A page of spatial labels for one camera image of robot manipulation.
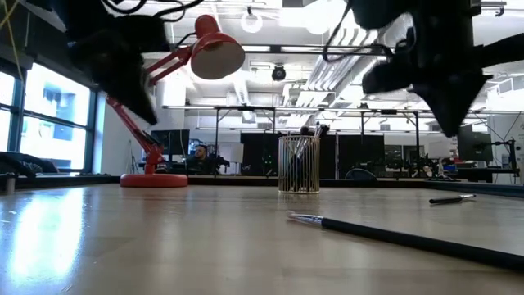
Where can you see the black ceiling dome camera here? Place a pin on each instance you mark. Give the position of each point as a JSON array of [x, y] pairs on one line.
[[279, 73]]

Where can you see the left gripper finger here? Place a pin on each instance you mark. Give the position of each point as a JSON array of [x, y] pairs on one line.
[[114, 92], [137, 90]]

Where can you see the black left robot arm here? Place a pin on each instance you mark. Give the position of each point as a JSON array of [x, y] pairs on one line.
[[102, 24]]

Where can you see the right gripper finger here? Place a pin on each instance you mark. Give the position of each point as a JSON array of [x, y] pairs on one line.
[[464, 98], [440, 102]]

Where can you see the black room partition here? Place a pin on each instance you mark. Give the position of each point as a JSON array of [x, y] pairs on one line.
[[254, 155]]

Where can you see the large glass window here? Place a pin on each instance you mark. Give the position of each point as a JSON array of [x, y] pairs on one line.
[[53, 114]]

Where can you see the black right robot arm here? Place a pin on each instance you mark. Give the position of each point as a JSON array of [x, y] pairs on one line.
[[442, 24]]

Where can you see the red desk lamp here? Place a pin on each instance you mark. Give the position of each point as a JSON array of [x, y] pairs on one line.
[[153, 180]]

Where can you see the person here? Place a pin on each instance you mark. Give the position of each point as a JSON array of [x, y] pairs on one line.
[[200, 157]]

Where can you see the thin black makeup brush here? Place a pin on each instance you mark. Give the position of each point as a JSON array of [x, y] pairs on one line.
[[324, 130], [446, 200], [409, 239], [317, 130]]

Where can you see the black aluminium rig frame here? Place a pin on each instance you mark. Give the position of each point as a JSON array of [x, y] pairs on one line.
[[245, 180]]

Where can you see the black pipe gantry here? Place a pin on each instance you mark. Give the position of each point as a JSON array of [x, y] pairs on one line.
[[245, 108]]

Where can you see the black monitor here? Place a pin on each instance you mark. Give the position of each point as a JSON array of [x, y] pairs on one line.
[[170, 141], [475, 145]]

